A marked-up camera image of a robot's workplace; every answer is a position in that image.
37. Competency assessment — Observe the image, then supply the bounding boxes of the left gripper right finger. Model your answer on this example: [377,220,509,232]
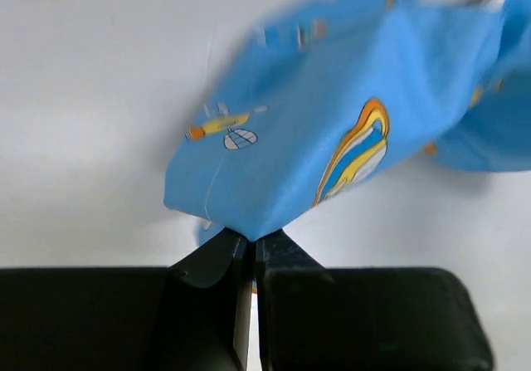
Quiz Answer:
[255,230,344,370]

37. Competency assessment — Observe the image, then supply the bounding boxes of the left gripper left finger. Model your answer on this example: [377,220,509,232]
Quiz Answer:
[149,229,252,370]

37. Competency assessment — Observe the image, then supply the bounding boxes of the blue space-print cloth placemat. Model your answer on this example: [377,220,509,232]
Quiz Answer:
[163,0,530,240]

